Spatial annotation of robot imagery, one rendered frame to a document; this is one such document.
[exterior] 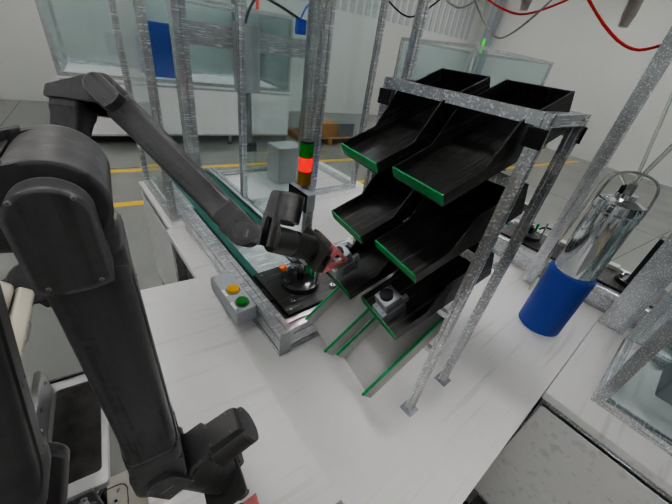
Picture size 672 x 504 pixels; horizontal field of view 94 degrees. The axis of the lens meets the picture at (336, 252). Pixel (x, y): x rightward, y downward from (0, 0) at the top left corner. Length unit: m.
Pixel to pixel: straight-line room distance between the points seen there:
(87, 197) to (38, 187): 0.02
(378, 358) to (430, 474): 0.30
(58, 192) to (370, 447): 0.86
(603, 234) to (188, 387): 1.35
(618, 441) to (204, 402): 1.19
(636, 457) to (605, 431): 0.08
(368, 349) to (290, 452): 0.31
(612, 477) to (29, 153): 1.45
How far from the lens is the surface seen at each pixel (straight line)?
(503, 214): 0.63
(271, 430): 0.94
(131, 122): 0.77
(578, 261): 1.37
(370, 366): 0.87
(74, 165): 0.24
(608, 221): 1.32
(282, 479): 0.90
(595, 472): 1.43
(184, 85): 1.86
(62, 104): 0.84
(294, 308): 1.05
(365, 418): 0.98
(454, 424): 1.06
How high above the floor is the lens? 1.70
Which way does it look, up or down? 33 degrees down
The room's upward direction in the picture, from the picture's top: 9 degrees clockwise
